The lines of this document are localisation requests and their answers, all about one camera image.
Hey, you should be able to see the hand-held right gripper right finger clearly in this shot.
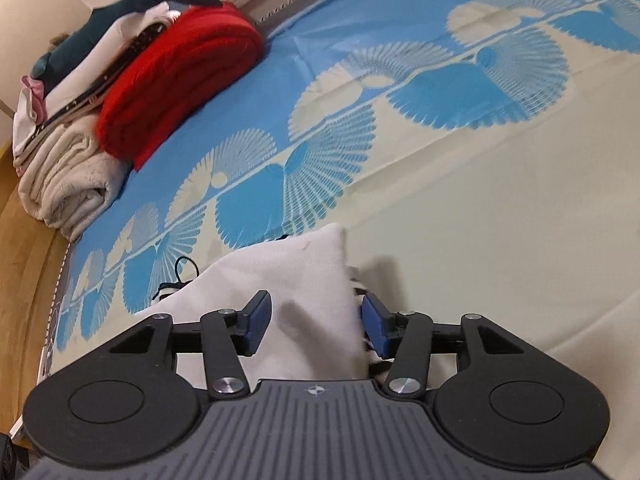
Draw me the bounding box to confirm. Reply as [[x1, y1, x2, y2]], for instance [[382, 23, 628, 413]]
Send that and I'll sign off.
[[361, 292, 532, 399]]

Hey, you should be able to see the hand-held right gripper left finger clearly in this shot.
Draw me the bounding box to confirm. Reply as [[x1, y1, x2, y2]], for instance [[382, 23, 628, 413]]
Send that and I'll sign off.
[[107, 291, 273, 399]]

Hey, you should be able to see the black white striped shirt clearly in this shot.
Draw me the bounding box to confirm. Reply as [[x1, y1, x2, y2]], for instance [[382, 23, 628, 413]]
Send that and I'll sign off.
[[135, 223, 466, 392]]

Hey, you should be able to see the blue patterned bed mat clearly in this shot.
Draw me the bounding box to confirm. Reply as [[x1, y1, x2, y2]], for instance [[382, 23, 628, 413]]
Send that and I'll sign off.
[[47, 0, 640, 471]]

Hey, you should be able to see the beige folded blanket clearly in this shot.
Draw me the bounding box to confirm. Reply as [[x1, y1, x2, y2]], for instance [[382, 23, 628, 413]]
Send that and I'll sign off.
[[14, 119, 132, 242]]

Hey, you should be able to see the red folded blanket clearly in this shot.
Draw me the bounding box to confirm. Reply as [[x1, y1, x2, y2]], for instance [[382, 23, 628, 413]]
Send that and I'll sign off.
[[94, 2, 266, 172]]

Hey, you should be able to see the dark patterned cloth strip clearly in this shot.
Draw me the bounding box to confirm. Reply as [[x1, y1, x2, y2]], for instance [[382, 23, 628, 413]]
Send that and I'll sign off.
[[34, 21, 168, 133]]

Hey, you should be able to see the white folded cloth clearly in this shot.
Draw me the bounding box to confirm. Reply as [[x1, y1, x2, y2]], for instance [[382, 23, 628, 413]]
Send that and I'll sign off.
[[42, 2, 173, 117]]

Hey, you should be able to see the pink white cloth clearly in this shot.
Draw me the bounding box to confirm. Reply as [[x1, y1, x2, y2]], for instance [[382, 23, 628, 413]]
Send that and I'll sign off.
[[11, 74, 50, 177]]

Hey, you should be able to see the dark teal garment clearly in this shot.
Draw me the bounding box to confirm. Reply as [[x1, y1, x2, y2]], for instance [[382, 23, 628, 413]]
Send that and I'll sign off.
[[30, 0, 227, 88]]

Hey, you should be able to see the wooden bed frame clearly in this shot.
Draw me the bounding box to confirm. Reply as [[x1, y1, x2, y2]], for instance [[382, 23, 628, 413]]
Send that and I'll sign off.
[[0, 147, 71, 433]]

